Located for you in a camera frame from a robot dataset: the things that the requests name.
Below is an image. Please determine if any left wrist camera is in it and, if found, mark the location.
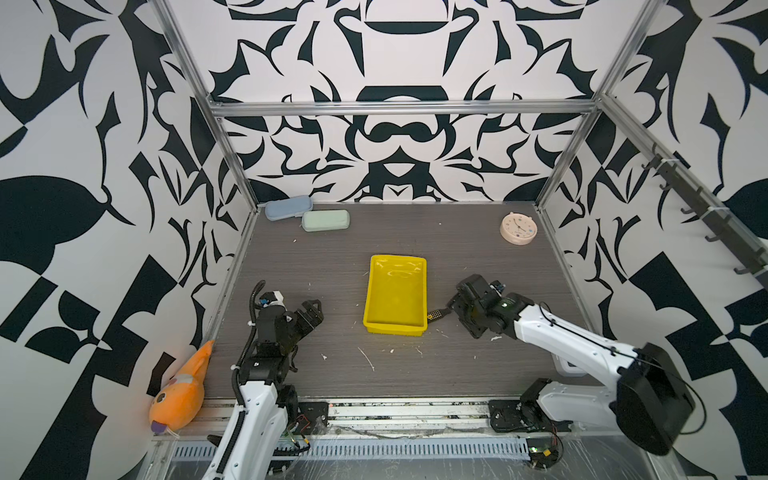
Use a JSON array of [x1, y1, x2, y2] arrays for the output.
[[258, 290, 285, 309]]

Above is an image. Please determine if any green glasses case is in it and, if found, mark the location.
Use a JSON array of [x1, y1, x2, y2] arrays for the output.
[[301, 210, 351, 233]]

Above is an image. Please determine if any blue glasses case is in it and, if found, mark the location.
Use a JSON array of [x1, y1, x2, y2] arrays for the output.
[[264, 196, 313, 221]]

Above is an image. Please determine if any yellow plastic bin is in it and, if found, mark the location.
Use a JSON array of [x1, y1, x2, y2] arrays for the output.
[[363, 254, 428, 337]]

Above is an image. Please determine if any black wall hook rack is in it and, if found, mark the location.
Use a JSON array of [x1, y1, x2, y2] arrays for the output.
[[640, 143, 767, 289]]

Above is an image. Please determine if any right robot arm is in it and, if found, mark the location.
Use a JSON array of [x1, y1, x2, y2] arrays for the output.
[[448, 274, 696, 456]]

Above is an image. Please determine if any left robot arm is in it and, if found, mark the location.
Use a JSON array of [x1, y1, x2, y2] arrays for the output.
[[203, 292, 324, 479]]

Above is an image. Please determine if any orange plush toy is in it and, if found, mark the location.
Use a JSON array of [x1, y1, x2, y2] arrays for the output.
[[149, 340, 215, 435]]

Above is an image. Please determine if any black yellow screwdriver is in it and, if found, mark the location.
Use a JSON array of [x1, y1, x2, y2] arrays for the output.
[[426, 308, 453, 323]]

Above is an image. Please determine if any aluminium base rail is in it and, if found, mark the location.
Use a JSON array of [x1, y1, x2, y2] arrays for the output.
[[155, 395, 625, 442]]

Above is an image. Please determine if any pink round clock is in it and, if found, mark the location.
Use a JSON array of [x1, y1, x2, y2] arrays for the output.
[[500, 212, 538, 246]]

